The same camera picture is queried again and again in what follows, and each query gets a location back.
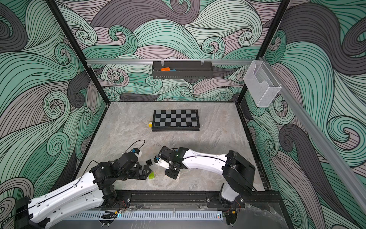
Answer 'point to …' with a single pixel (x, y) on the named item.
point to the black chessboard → (176, 120)
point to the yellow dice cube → (150, 125)
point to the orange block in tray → (165, 69)
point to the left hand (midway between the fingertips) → (145, 170)
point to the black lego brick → (149, 162)
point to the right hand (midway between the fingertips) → (172, 170)
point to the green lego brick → (151, 175)
